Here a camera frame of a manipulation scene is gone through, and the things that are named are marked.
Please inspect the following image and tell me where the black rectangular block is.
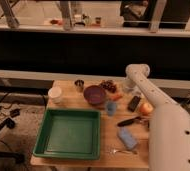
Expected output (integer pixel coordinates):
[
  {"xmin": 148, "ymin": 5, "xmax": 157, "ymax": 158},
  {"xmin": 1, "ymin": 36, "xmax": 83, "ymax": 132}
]
[{"xmin": 127, "ymin": 96, "xmax": 141, "ymax": 112}]

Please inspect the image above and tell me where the purple bowl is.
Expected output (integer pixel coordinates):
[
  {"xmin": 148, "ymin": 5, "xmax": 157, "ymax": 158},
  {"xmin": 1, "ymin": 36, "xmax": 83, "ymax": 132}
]
[{"xmin": 83, "ymin": 85, "xmax": 106, "ymax": 105}]

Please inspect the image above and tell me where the black handled tool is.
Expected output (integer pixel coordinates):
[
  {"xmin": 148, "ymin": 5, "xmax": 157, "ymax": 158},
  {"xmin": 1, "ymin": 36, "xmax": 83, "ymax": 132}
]
[{"xmin": 117, "ymin": 116, "xmax": 142, "ymax": 127}]

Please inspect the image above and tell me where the white paper cup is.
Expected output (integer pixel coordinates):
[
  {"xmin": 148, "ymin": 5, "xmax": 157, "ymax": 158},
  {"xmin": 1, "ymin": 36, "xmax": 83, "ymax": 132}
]
[{"xmin": 48, "ymin": 86, "xmax": 62, "ymax": 104}]

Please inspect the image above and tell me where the blue sponge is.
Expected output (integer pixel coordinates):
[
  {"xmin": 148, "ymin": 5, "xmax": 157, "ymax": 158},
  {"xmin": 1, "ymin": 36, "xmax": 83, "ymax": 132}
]
[{"xmin": 118, "ymin": 127, "xmax": 137, "ymax": 150}]

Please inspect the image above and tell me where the dark grape bunch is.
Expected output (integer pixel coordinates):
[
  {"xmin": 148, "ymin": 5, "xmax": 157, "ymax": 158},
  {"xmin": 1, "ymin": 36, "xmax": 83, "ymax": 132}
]
[{"xmin": 99, "ymin": 80, "xmax": 117, "ymax": 93}]

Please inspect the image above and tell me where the orange apple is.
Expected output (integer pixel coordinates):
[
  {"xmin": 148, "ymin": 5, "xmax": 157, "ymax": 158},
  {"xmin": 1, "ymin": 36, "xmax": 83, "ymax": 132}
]
[{"xmin": 139, "ymin": 102, "xmax": 153, "ymax": 116}]

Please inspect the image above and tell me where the green plastic tray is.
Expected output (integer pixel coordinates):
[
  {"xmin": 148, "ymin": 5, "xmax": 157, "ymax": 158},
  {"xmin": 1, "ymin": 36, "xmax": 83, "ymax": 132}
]
[{"xmin": 33, "ymin": 109, "xmax": 101, "ymax": 160}]

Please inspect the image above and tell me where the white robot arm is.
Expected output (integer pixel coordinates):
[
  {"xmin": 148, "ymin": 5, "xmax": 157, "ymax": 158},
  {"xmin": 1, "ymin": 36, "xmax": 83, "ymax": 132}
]
[{"xmin": 125, "ymin": 64, "xmax": 190, "ymax": 171}]

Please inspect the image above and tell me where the small blue cup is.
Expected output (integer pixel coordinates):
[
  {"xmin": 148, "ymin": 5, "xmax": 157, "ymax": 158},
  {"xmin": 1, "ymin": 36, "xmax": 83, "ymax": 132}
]
[{"xmin": 105, "ymin": 101, "xmax": 117, "ymax": 116}]

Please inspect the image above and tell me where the small metal cup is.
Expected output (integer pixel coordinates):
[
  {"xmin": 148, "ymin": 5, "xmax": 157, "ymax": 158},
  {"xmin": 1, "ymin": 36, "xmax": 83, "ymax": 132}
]
[{"xmin": 74, "ymin": 79, "xmax": 84, "ymax": 92}]

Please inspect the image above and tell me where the metal fork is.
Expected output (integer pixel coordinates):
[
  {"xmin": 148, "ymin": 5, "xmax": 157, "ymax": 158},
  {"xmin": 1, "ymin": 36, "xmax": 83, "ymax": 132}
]
[{"xmin": 108, "ymin": 149, "xmax": 137, "ymax": 155}]

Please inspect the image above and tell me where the orange pepper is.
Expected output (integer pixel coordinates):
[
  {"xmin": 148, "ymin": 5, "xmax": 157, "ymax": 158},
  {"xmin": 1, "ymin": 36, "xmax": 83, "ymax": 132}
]
[{"xmin": 109, "ymin": 93, "xmax": 123, "ymax": 101}]

